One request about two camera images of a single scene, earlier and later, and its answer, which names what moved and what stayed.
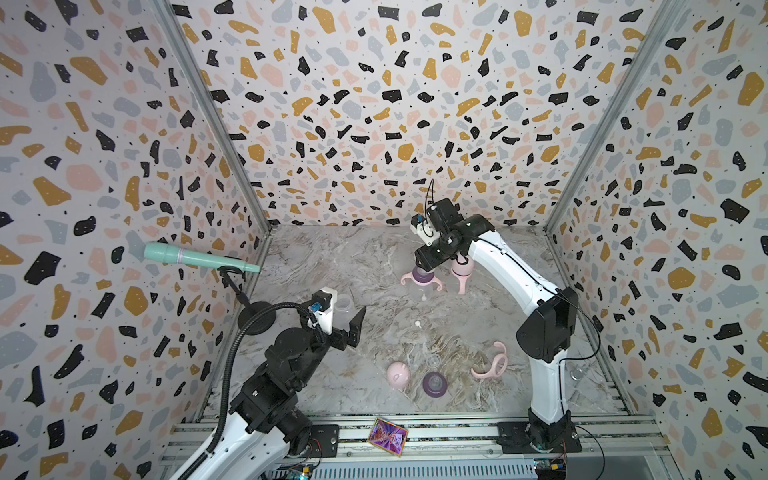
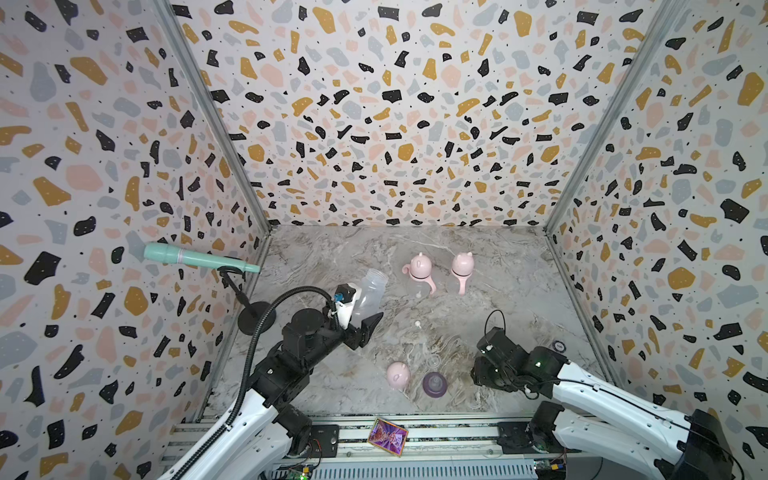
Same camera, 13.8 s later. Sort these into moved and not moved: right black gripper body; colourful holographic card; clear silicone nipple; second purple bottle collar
Moved: right black gripper body
Not moved: clear silicone nipple; second purple bottle collar; colourful holographic card
